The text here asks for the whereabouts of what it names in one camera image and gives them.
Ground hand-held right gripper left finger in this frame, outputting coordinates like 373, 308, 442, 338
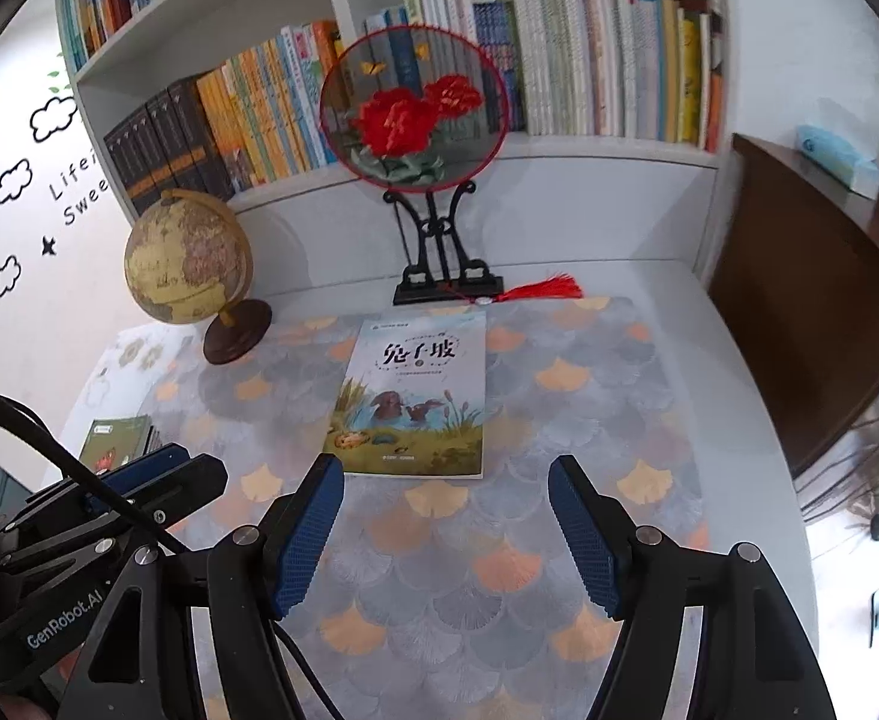
56, 456, 346, 720

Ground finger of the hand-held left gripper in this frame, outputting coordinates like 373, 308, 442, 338
100, 444, 193, 497
4, 454, 228, 541

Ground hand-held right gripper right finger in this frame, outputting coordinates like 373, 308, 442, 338
548, 456, 834, 720

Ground white storybook brown animals cover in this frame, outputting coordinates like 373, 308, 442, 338
321, 311, 487, 481

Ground row of yellow and black books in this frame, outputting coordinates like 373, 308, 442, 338
103, 19, 343, 215

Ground row of colourful shelf books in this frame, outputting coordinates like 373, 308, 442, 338
56, 0, 256, 72

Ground row of pale thin books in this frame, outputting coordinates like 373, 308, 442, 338
364, 0, 727, 151

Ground bright green leafy book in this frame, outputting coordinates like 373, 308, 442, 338
79, 416, 153, 475

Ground antique yellow globe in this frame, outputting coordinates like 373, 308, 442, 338
124, 190, 273, 366

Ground red tassel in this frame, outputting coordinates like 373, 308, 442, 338
443, 274, 584, 306

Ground black fan stand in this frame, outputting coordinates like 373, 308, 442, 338
383, 184, 505, 306

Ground brown wooden cabinet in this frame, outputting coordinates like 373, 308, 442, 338
707, 133, 879, 481

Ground white bookshelf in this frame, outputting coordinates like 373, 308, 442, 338
53, 0, 733, 286

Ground round embroidered red flower fan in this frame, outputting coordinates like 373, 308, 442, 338
317, 25, 509, 191

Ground blue tissue box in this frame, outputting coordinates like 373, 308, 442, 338
793, 122, 879, 188

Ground black cloud and lettering wall decals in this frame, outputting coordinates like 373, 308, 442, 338
0, 67, 121, 301

